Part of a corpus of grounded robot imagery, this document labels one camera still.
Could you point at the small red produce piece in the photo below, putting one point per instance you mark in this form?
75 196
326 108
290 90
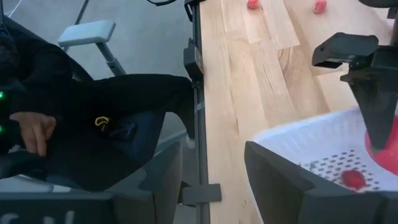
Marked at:
252 3
353 179
320 6

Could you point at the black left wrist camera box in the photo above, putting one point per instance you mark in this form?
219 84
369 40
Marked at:
342 49

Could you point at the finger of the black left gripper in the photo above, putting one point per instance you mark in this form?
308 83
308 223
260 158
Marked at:
379 115

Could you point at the black device with green lights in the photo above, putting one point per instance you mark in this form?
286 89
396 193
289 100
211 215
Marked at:
2 121

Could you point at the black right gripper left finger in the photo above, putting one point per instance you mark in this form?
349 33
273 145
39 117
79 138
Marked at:
161 186

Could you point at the person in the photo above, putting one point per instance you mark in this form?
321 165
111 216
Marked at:
93 99

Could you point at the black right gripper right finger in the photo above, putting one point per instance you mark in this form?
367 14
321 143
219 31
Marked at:
273 186

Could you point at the person's hand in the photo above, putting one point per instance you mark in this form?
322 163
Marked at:
34 130

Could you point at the large red round produce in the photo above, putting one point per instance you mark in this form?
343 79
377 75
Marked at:
388 155

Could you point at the grey padded chair armrest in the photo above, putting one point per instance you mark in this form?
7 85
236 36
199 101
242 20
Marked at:
87 32

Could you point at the black frame-mounted box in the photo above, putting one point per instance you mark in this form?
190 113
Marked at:
192 60

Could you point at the white perforated plastic container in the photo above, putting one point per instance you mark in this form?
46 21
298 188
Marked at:
320 140

